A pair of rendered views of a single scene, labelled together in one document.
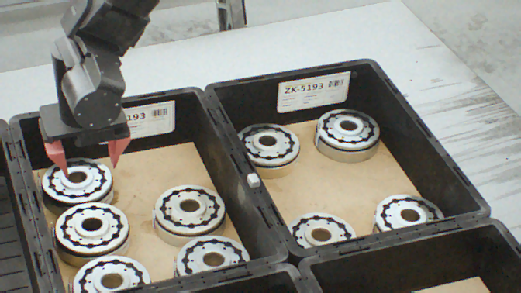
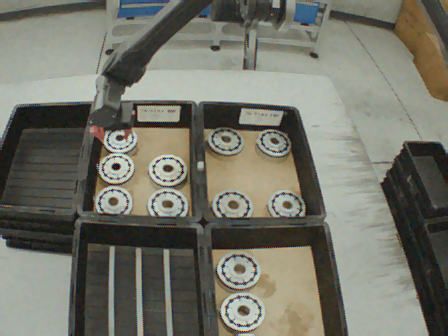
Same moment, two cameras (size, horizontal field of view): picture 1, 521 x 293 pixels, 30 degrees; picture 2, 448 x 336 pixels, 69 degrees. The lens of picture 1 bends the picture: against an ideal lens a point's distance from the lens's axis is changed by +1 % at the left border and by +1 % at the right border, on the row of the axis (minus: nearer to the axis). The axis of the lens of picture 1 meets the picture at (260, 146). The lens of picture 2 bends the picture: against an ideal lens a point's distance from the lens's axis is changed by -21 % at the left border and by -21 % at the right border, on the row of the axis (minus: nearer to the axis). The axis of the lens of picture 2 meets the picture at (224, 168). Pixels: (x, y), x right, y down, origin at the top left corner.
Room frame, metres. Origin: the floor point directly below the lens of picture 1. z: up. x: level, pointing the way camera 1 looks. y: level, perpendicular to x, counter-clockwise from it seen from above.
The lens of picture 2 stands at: (0.42, -0.15, 1.69)
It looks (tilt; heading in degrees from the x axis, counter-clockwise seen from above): 50 degrees down; 9
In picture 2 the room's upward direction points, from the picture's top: 11 degrees clockwise
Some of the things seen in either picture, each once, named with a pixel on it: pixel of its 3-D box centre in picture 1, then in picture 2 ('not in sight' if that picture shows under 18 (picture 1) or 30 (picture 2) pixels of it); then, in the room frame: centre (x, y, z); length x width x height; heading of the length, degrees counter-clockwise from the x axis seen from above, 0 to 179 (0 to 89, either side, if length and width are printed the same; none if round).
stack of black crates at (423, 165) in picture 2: not in sight; (418, 199); (1.74, -0.96, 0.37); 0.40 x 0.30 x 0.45; 26
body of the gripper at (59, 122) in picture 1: (81, 102); (110, 107); (0.99, 0.23, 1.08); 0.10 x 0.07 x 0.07; 112
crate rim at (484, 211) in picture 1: (337, 150); (258, 157); (1.13, -0.11, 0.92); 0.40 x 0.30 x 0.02; 23
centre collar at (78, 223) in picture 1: (91, 225); (116, 167); (0.99, 0.23, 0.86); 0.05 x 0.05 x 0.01
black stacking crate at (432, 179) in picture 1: (333, 177); (254, 170); (1.13, -0.11, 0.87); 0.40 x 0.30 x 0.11; 23
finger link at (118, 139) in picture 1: (100, 141); (120, 127); (1.00, 0.21, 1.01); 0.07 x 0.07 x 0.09; 22
